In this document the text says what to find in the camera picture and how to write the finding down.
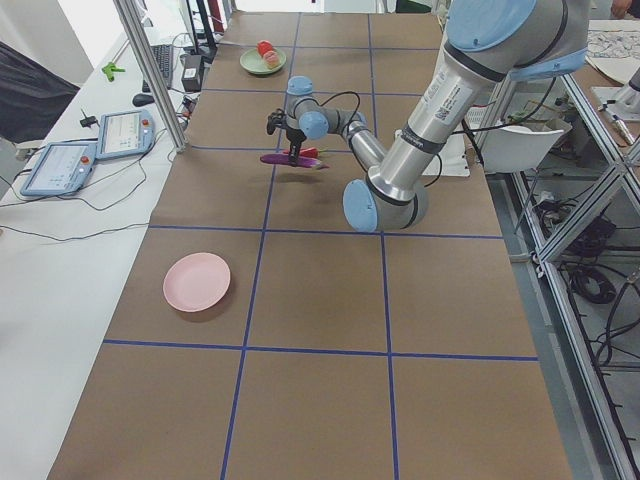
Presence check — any light green plate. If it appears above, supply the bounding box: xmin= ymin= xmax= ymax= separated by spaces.
xmin=239 ymin=48 xmax=287 ymax=76

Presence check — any near blue teach pendant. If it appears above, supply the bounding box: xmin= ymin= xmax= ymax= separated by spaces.
xmin=20 ymin=142 xmax=97 ymax=197

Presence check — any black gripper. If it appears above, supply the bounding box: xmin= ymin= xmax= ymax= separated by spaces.
xmin=286 ymin=126 xmax=306 ymax=165

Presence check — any white chair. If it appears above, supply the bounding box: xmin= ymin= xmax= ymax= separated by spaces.
xmin=481 ymin=119 xmax=572 ymax=174

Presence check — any black keyboard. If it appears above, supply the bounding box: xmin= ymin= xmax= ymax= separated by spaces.
xmin=151 ymin=44 xmax=174 ymax=88

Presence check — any black power adapter box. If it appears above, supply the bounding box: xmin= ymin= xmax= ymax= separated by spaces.
xmin=181 ymin=55 xmax=204 ymax=92

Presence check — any purple eggplant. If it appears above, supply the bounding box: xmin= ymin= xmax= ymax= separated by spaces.
xmin=259 ymin=153 xmax=328 ymax=170

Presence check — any red chili pepper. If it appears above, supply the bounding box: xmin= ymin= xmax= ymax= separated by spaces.
xmin=298 ymin=147 xmax=322 ymax=159

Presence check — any seated person in black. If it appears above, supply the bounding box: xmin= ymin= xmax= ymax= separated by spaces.
xmin=1 ymin=42 xmax=79 ymax=143

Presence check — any far blue teach pendant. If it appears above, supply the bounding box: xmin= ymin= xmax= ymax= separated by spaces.
xmin=96 ymin=109 xmax=155 ymax=160

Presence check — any yellow pink peach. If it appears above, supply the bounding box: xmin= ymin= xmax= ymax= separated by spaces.
xmin=262 ymin=50 xmax=281 ymax=69

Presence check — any black computer mouse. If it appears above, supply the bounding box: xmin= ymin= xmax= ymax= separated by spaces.
xmin=132 ymin=93 xmax=155 ymax=107

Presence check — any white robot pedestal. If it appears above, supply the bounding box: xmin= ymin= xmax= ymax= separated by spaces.
xmin=394 ymin=0 xmax=481 ymax=178

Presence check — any pink plate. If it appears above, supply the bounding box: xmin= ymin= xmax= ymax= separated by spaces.
xmin=162 ymin=252 xmax=231 ymax=313

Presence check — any aluminium frame post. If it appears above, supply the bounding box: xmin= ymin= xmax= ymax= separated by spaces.
xmin=113 ymin=0 xmax=187 ymax=153

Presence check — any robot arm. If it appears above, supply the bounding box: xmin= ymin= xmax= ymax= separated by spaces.
xmin=266 ymin=0 xmax=590 ymax=232

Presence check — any green toy object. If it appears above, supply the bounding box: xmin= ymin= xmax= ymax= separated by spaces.
xmin=101 ymin=62 xmax=125 ymax=82

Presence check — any blue teach pendant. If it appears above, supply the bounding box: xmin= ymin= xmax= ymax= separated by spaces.
xmin=20 ymin=142 xmax=97 ymax=197
xmin=96 ymin=109 xmax=155 ymax=160

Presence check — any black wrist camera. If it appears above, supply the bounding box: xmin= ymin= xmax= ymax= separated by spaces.
xmin=266 ymin=108 xmax=287 ymax=135

